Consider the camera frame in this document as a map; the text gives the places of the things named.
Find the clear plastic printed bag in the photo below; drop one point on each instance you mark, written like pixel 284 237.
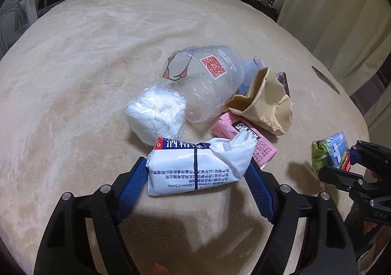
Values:
pixel 207 88

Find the beige paper bag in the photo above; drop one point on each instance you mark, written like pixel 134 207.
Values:
pixel 268 103

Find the person's right hand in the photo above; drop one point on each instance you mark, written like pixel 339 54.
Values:
pixel 371 226

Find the light blue plastic packet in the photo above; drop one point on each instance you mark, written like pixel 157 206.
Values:
pixel 252 67

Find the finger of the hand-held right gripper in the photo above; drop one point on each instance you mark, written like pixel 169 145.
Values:
pixel 355 155
pixel 339 175

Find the clear plastic chair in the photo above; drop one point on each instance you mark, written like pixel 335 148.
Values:
pixel 12 18

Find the brown snack wrapper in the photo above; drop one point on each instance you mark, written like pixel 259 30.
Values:
pixel 282 79

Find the white cotton balls bag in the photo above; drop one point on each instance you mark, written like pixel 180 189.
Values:
pixel 152 113

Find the dark flat phone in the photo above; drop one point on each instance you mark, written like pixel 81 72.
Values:
pixel 325 79

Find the cream curtain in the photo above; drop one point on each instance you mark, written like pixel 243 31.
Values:
pixel 330 2

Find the white wet wipes packet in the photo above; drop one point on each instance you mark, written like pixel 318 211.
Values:
pixel 183 171

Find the pink drink carton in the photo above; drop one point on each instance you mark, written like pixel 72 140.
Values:
pixel 265 148

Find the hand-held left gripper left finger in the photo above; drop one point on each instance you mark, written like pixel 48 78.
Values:
pixel 134 183

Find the green and blue packet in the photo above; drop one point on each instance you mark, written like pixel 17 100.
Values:
pixel 326 149

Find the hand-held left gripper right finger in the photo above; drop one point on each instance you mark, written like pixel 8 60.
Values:
pixel 259 192

